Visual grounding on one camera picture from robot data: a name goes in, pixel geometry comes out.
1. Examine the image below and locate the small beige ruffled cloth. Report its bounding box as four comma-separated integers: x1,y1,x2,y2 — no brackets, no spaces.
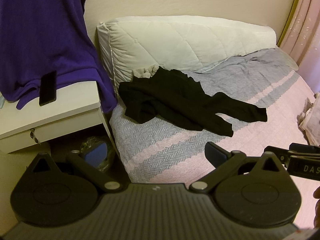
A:
132,66,160,78

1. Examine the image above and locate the person's right hand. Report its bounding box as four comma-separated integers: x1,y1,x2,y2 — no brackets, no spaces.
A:
313,187,320,233

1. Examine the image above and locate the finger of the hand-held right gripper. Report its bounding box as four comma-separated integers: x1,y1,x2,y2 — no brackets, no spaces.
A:
264,145,290,167
289,142,320,155

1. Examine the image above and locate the black smartphone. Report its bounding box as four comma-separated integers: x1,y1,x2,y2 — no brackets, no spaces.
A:
39,71,57,107

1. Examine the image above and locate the pile of beige cloth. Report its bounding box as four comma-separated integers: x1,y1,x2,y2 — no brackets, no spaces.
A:
297,92,320,146

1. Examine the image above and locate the white quilted pillow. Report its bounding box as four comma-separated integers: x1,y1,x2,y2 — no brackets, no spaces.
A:
96,15,277,98

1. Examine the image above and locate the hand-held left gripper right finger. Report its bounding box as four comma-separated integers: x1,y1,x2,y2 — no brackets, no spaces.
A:
189,141,283,194

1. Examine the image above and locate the dark plastic bag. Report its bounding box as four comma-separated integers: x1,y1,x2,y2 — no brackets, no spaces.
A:
79,135,117,173

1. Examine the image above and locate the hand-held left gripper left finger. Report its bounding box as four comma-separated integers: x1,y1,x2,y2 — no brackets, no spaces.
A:
30,141,122,194

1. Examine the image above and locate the purple hanging cloth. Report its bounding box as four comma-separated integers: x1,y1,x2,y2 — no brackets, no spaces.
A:
0,0,117,113

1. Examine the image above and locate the pink curtain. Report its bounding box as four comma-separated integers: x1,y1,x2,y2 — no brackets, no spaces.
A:
281,0,320,93

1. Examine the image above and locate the white nightstand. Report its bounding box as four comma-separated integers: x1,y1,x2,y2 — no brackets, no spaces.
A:
0,80,120,155

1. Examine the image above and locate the black knit garment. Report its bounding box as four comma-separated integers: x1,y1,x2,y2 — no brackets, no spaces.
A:
118,66,268,138

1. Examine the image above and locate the gold striped curtain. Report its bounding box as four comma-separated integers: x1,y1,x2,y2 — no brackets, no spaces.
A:
277,0,304,48

